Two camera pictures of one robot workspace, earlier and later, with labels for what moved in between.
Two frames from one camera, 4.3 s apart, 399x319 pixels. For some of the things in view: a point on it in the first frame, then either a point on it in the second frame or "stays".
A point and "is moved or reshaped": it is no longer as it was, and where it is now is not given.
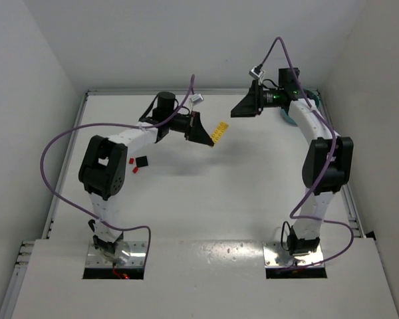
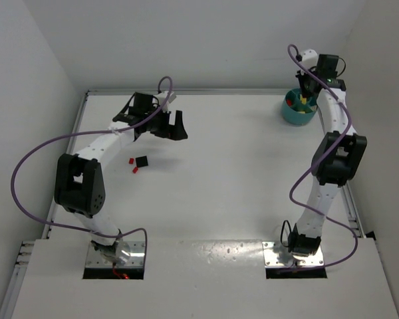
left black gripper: x=191 y=125 → x=168 y=125
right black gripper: x=259 y=99 → x=306 y=88
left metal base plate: x=129 y=254 stays
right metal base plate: x=275 y=256 stays
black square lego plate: x=141 y=161 stays
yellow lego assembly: x=217 y=133 is moved or reshaped
